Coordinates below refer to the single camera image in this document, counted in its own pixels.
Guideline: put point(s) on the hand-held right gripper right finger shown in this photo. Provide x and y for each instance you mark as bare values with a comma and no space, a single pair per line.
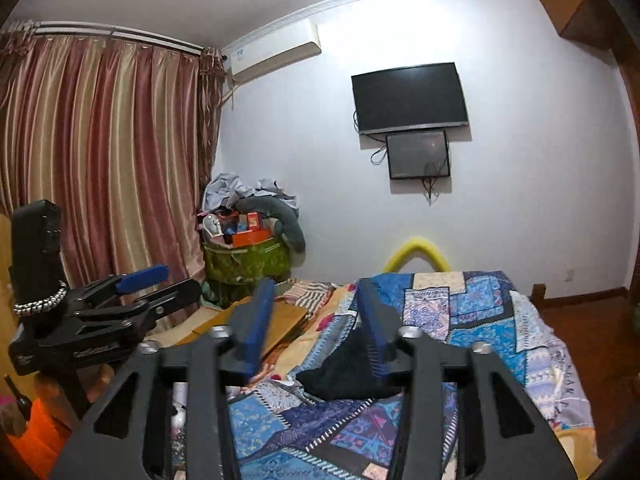
372,325

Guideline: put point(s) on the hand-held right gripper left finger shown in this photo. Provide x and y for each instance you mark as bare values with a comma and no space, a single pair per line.
260,325

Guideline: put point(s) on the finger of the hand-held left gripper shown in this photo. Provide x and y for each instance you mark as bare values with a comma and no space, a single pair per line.
170,295
142,277

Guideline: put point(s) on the black pants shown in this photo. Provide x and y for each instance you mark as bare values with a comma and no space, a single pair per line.
350,375

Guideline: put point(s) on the cardboard sheet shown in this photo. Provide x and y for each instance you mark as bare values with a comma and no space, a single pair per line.
280,325

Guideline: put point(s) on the striped cloth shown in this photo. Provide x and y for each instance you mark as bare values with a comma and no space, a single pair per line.
312,295

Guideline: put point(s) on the green bag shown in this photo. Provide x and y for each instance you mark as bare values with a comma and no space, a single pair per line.
245,265

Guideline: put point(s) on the yellow foam tube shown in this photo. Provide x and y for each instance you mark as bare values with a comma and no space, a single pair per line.
415,245

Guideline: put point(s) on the orange box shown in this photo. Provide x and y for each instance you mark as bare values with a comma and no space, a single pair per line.
252,232

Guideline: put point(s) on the blue patchwork quilt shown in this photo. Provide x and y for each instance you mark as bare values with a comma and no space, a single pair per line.
475,320

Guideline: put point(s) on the grey plush toy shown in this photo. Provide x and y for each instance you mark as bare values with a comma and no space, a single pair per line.
290,225

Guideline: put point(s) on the striped pink curtain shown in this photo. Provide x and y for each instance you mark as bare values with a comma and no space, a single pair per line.
100,160

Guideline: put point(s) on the grey cloth pile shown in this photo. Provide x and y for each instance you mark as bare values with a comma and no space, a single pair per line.
235,187

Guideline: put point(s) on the orange plastic stool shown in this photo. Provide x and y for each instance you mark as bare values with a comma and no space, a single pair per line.
40,435

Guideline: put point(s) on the small black monitor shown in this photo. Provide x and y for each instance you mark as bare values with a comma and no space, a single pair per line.
419,155

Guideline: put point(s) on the grey patterned bed sheet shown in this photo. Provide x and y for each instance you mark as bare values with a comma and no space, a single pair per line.
570,385

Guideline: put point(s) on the white air conditioner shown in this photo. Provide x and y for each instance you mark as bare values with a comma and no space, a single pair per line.
275,55

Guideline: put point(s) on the wooden wardrobe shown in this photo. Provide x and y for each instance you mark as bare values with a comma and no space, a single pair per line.
590,10

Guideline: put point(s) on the wooden bed post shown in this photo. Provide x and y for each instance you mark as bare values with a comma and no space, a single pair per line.
537,295

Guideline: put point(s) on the white wall socket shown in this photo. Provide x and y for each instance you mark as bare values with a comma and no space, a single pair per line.
569,274

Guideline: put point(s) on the black wall television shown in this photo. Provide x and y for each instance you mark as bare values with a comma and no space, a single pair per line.
410,97

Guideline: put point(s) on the white curtain rail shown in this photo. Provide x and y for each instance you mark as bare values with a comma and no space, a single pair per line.
110,35

